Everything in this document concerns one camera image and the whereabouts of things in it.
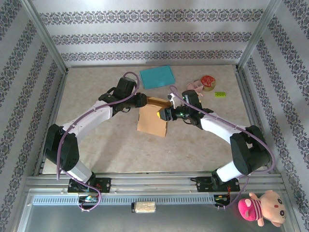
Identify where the brown cardboard box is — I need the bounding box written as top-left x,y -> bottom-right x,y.
137,96 -> 171,138

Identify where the blue and white paper box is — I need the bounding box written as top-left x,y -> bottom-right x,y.
140,65 -> 176,89

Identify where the round tin with red lid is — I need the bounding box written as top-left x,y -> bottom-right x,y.
200,75 -> 217,92

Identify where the pink and beige plush toy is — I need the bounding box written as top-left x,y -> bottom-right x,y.
238,190 -> 287,227

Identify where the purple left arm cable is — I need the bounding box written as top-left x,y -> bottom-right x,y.
56,71 -> 141,213

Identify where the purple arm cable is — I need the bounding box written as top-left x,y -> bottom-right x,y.
56,71 -> 141,213
169,85 -> 277,210

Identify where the aluminium side rail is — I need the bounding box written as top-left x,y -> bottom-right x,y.
32,70 -> 70,176
235,65 -> 277,176

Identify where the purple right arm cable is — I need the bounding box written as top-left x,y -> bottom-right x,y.
169,85 -> 277,210

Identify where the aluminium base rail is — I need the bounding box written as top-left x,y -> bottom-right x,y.
24,172 -> 285,194

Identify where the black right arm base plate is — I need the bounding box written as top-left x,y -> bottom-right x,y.
196,176 -> 241,193

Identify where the slotted grey cable duct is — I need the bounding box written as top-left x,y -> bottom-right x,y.
32,195 -> 232,206

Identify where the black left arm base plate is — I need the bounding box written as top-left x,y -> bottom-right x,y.
67,177 -> 112,194

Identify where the aluminium frame post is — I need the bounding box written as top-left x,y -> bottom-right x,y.
236,0 -> 283,73
20,0 -> 70,74

